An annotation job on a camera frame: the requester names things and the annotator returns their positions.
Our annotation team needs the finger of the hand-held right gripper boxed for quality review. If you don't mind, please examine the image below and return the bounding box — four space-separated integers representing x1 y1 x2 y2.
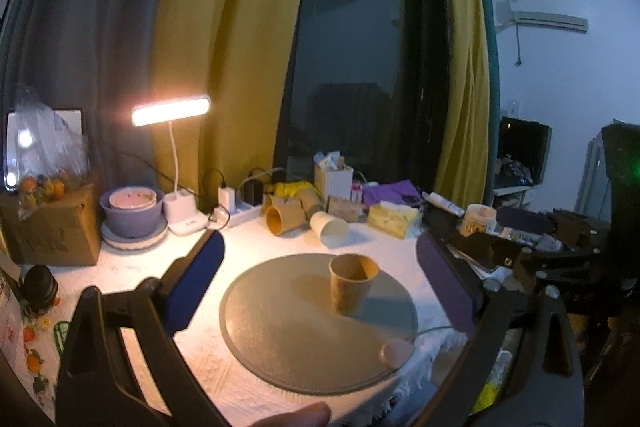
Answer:
452 232 524 271
496 206 559 236

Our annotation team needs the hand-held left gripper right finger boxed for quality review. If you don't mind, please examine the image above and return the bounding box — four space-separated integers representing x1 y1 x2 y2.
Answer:
410 231 587 427

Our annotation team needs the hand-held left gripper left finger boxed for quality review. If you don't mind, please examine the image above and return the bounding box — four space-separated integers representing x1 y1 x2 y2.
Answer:
56 231 232 427

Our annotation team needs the brown paper cup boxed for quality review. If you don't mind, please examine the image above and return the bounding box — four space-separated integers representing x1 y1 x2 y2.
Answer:
265 202 306 236
328 253 380 317
299 189 327 218

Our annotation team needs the white paper cup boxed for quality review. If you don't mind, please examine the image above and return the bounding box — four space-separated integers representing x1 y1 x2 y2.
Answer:
309 211 350 249

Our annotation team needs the person's left hand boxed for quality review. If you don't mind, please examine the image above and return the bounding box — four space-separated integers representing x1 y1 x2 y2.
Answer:
250 402 332 427

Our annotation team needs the purple plate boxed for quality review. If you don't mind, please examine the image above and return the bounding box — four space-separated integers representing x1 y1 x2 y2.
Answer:
101 216 169 250

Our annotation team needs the white tube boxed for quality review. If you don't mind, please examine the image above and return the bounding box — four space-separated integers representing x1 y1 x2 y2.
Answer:
422 192 467 216

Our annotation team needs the black monitor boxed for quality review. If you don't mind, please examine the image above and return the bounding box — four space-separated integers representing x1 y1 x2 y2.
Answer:
499 117 553 186

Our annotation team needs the white power strip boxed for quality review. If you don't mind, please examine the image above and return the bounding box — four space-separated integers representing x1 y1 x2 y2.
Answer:
216 202 265 228

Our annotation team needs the yellow tissue box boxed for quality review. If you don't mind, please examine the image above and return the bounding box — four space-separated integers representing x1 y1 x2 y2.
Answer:
367 201 422 240

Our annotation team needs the purple bowl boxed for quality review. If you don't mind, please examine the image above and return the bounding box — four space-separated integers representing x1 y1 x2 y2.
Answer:
99 186 166 238

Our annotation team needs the black charger adapter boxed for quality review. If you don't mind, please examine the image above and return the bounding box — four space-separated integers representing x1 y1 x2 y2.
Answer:
243 178 264 206

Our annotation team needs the white bowl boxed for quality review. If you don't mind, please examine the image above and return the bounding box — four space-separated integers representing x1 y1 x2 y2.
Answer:
108 188 157 210

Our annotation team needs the purple cloth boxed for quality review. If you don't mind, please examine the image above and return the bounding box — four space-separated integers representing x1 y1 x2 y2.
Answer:
362 180 426 208

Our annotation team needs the round grey mat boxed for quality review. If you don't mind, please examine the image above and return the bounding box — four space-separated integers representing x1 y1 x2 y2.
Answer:
219 253 418 395

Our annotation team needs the small brown box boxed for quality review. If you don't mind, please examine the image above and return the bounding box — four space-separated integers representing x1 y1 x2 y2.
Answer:
327 197 369 223

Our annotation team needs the yellow cloth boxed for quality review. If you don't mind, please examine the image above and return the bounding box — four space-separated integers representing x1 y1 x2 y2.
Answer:
271 181 312 198

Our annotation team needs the yellow crumpled bag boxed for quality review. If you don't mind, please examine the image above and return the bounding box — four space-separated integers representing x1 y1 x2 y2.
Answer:
472 379 507 414

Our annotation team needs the white ribbed container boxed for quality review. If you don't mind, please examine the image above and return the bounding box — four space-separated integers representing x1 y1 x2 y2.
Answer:
314 163 355 202

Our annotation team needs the cardboard box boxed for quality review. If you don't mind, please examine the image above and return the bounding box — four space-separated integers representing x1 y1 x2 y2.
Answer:
0 183 103 267

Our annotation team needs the black round case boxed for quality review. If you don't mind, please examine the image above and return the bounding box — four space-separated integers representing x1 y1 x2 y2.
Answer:
20 264 60 319

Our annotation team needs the white desk lamp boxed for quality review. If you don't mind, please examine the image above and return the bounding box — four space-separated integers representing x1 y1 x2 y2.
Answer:
131 94 213 236

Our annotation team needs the narrow yellow curtain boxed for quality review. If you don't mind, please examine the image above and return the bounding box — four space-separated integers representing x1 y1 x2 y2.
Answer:
433 0 492 208

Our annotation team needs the fruit print bag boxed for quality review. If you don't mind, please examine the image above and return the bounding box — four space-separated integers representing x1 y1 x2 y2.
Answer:
0 274 72 410

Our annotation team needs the narrow teal curtain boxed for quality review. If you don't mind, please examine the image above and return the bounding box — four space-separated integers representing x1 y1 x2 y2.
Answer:
475 0 502 208

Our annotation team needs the clear plastic bag of oranges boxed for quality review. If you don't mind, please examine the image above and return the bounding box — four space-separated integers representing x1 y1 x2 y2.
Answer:
12 84 92 208

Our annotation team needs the white air conditioner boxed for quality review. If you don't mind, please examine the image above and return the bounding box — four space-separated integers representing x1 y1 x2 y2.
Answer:
495 3 589 34

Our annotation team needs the dark window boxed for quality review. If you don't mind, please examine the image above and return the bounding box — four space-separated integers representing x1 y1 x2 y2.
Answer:
274 0 451 192

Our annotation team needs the wide yellow curtain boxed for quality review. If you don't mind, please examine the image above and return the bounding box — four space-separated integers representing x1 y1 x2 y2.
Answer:
150 0 321 214

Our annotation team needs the wide teal curtain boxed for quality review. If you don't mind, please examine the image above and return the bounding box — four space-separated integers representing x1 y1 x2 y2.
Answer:
0 0 188 188

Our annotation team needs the small white puck with cable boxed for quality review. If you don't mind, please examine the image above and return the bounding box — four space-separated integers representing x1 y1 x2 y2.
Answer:
380 324 453 369

